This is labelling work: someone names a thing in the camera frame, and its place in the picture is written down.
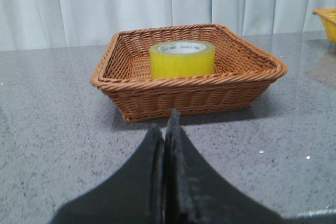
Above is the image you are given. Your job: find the white curtain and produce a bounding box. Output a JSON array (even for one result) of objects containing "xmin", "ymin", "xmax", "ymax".
[{"xmin": 1, "ymin": 0, "xmax": 335, "ymax": 51}]

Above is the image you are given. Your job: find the brown wicker basket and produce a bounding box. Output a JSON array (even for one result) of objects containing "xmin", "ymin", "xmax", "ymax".
[{"xmin": 91, "ymin": 24, "xmax": 288, "ymax": 123}]

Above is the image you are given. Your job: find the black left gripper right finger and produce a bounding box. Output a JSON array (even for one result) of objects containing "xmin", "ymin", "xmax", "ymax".
[{"xmin": 164, "ymin": 110, "xmax": 284, "ymax": 223}]

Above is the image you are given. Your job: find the yellow wicker basket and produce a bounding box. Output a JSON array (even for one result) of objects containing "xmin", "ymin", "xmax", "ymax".
[{"xmin": 313, "ymin": 8, "xmax": 335, "ymax": 42}]

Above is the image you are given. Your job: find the yellow tape roll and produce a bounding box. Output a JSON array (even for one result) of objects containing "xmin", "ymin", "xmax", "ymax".
[{"xmin": 149, "ymin": 40, "xmax": 215, "ymax": 79}]

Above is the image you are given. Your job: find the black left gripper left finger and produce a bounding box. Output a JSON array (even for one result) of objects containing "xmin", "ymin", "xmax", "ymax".
[{"xmin": 51, "ymin": 125, "xmax": 164, "ymax": 223}]

